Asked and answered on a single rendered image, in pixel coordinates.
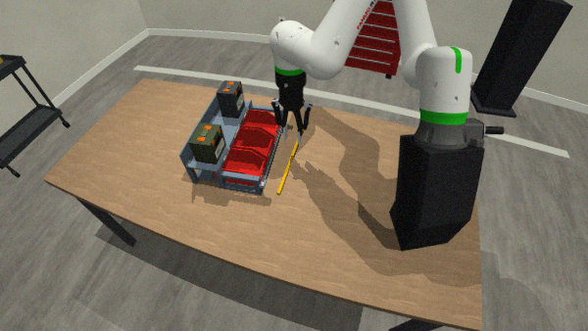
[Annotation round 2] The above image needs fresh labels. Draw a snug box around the red open bin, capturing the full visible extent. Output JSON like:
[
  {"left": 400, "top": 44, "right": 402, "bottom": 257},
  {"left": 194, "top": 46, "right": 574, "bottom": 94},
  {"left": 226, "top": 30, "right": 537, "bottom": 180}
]
[
  {"left": 231, "top": 127, "right": 273, "bottom": 163},
  {"left": 221, "top": 148, "right": 266, "bottom": 186},
  {"left": 241, "top": 110, "right": 280, "bottom": 142}
]

